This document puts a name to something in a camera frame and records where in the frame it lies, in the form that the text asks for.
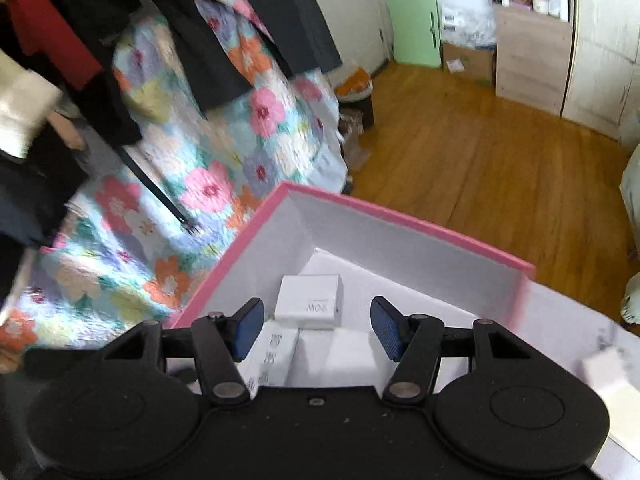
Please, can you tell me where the person's left forearm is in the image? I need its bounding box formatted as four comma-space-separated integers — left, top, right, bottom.
0, 52, 63, 161

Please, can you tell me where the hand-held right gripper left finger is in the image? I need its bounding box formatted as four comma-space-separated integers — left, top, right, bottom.
102, 298, 265, 407

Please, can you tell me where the floral quilt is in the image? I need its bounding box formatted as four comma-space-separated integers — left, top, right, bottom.
0, 0, 348, 376

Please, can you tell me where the red garment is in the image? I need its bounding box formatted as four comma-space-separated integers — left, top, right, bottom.
7, 0, 103, 88

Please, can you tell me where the white plastic package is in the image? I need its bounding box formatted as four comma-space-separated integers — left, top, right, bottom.
440, 5, 497, 51

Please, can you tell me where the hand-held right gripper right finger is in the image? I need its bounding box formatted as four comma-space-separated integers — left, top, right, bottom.
370, 296, 531, 406

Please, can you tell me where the person's left hand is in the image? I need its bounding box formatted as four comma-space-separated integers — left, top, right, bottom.
47, 112, 88, 151

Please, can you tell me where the green folding table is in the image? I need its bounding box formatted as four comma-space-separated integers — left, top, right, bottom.
385, 0, 443, 68

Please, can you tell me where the brown cardboard box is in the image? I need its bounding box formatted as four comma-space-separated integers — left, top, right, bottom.
442, 42, 497, 86

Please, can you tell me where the white block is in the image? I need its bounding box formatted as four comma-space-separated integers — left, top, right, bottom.
580, 345, 640, 411

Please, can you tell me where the pink cardboard box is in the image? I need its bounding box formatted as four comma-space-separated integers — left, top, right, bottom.
165, 181, 537, 391

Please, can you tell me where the dark stool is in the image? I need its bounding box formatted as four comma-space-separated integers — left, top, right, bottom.
340, 95, 376, 131

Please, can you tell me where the black hanging garment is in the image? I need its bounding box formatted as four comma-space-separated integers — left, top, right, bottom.
220, 0, 343, 78
115, 0, 253, 111
30, 0, 146, 147

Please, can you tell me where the light wooden wardrobe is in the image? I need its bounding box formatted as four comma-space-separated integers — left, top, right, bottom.
560, 0, 640, 148

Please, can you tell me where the wooden shelf cabinet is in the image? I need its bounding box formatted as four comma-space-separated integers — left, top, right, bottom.
487, 0, 573, 116

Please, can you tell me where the long white box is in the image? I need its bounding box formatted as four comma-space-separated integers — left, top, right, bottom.
237, 319, 301, 388

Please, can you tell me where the black belt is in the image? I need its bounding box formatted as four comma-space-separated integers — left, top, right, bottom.
122, 147, 201, 236

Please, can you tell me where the white charger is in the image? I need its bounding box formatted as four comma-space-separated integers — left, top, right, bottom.
274, 274, 345, 331

